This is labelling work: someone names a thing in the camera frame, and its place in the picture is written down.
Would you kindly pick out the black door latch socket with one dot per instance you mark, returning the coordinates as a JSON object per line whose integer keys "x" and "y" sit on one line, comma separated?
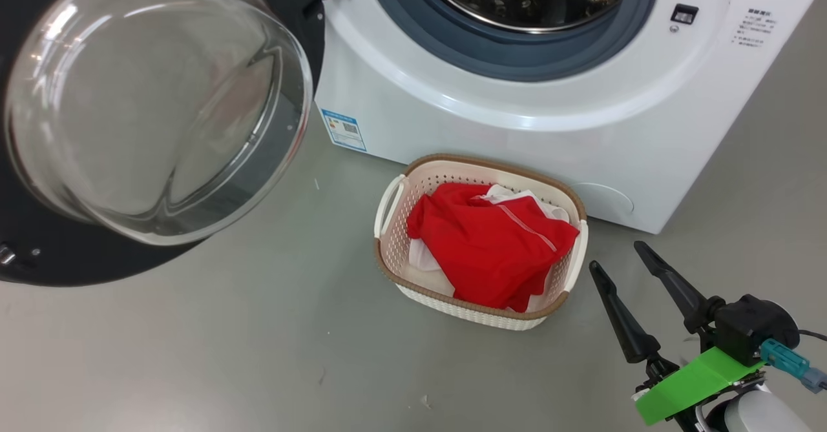
{"x": 684, "y": 13}

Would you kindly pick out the grey rubber door gasket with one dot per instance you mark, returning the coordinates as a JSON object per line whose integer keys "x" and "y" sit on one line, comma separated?
{"x": 452, "y": 44}

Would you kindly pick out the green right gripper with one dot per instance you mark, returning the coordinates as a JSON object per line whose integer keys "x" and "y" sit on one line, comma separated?
{"x": 698, "y": 380}

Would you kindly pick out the cream laundry basket brown rim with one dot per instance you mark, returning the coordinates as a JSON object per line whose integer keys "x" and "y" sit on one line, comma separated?
{"x": 478, "y": 316}

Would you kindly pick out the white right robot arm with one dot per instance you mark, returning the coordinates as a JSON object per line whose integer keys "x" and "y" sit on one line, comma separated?
{"x": 762, "y": 416}

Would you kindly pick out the red garment with white stripe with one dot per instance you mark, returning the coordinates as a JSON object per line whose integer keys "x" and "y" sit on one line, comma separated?
{"x": 491, "y": 251}

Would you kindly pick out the blue energy label sticker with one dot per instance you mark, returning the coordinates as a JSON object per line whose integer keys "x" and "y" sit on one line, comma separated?
{"x": 344, "y": 130}

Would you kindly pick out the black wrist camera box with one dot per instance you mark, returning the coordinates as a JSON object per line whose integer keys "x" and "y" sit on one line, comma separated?
{"x": 753, "y": 325}

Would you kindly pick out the white front-load washing machine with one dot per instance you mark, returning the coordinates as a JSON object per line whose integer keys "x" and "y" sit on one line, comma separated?
{"x": 484, "y": 135}

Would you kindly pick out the dark round washing machine door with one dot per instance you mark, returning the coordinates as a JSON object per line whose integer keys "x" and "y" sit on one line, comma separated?
{"x": 64, "y": 257}

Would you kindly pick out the round white filter cover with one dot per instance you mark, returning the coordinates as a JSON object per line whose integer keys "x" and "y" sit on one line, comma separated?
{"x": 607, "y": 199}

